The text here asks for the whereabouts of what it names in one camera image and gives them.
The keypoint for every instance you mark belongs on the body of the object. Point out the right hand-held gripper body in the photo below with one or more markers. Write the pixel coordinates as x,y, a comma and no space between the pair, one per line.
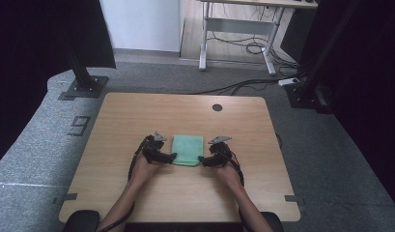
222,153

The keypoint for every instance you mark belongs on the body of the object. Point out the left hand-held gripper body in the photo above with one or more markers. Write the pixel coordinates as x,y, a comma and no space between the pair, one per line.
152,148

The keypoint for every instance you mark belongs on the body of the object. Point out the green cloth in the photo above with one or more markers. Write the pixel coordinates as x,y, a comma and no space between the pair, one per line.
187,150

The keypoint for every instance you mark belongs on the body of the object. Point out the person's left hand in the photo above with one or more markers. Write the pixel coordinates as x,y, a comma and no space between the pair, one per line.
143,172

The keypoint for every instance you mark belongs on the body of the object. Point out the person's right hand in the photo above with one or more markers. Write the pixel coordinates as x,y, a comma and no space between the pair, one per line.
230,177

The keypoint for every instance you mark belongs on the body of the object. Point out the black round table grommet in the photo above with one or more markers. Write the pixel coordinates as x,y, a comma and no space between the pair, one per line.
217,107

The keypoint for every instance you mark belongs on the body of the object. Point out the grey tape strip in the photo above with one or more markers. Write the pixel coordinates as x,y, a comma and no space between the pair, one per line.
291,198
69,196

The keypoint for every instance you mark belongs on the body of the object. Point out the black metal stand with base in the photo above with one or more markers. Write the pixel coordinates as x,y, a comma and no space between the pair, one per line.
301,96
85,87

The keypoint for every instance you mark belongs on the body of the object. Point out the white power strip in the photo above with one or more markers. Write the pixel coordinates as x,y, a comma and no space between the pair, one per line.
288,81

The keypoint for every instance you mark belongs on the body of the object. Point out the black curtain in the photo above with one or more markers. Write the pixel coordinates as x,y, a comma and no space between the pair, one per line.
27,48
372,96

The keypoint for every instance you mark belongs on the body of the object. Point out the white desk frame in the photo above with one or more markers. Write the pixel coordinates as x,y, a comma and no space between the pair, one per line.
203,35

